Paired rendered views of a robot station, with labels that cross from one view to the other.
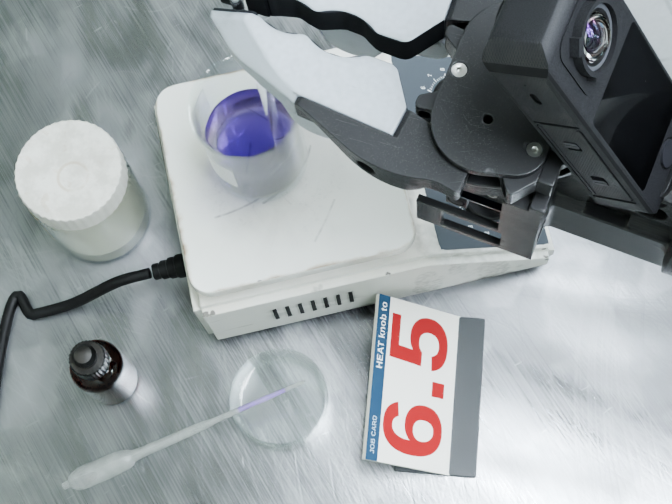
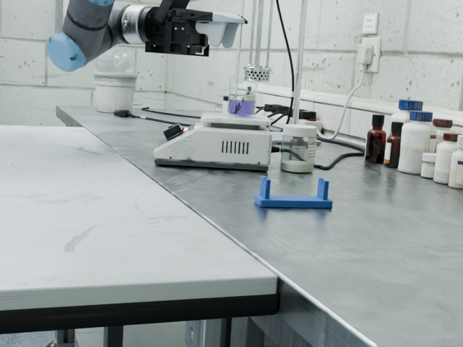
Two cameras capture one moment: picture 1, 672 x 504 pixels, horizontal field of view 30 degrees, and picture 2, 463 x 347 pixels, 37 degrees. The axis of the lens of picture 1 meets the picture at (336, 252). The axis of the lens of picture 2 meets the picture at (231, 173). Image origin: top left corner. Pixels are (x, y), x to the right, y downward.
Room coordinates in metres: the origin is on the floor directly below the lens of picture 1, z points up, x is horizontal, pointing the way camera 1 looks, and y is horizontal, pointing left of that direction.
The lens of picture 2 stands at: (1.48, 0.01, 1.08)
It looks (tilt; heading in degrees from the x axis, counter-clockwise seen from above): 9 degrees down; 179
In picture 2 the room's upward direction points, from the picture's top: 4 degrees clockwise
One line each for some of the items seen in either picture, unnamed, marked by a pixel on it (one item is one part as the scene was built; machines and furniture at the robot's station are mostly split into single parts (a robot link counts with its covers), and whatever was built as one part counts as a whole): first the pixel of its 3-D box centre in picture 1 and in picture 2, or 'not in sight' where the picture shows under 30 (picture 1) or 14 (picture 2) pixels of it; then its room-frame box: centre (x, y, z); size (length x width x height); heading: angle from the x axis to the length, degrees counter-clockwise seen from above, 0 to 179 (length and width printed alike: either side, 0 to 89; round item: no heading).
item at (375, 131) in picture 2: not in sight; (376, 138); (0.08, 0.31, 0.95); 0.04 x 0.04 x 0.10
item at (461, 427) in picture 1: (426, 386); not in sight; (0.13, -0.03, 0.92); 0.09 x 0.06 x 0.04; 163
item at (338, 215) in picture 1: (283, 167); (235, 118); (0.25, 0.02, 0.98); 0.12 x 0.12 x 0.01; 1
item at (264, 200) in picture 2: not in sight; (293, 192); (0.57, 0.10, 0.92); 0.10 x 0.03 x 0.04; 103
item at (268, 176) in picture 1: (253, 127); (242, 96); (0.25, 0.03, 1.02); 0.06 x 0.05 x 0.08; 158
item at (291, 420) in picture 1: (280, 400); not in sight; (0.14, 0.05, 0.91); 0.06 x 0.06 x 0.02
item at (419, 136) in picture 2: not in sight; (417, 142); (0.19, 0.36, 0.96); 0.06 x 0.06 x 0.11
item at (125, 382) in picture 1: (98, 367); not in sight; (0.17, 0.14, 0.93); 0.03 x 0.03 x 0.07
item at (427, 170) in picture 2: not in sight; (432, 166); (0.25, 0.38, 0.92); 0.04 x 0.04 x 0.04
